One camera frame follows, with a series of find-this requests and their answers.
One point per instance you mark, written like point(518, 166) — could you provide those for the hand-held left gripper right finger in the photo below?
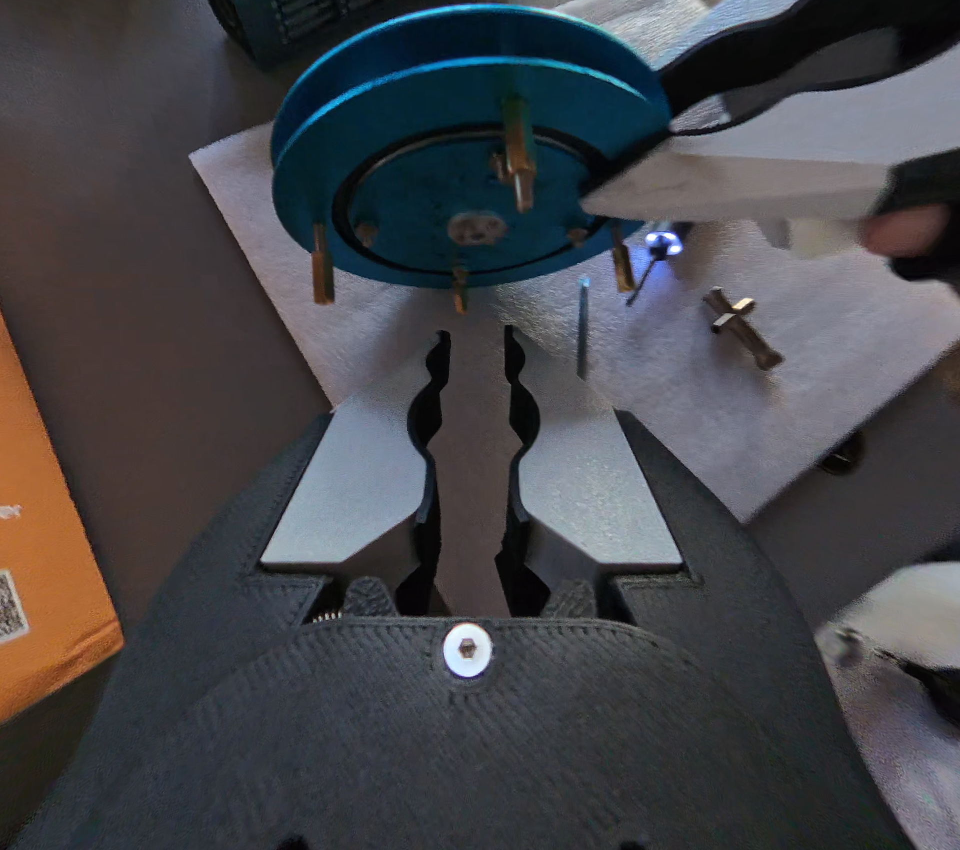
point(592, 490)

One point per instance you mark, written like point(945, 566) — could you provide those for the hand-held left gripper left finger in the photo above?
point(352, 490)

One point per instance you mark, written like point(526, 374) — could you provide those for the person's right hand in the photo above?
point(915, 231)

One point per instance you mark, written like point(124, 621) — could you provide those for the dark grey electric screwdriver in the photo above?
point(660, 243)

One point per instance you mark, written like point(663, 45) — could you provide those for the metal cross wrench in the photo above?
point(739, 328)

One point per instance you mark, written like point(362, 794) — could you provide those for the thin metal bit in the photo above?
point(583, 340)

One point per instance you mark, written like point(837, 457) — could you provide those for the small black round part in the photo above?
point(841, 457)

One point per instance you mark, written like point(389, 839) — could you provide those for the blue metal turntable base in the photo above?
point(420, 189)

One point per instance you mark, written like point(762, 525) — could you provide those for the white foam sheet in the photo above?
point(825, 400)

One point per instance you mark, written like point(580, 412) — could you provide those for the orange cardboard box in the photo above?
point(45, 527)

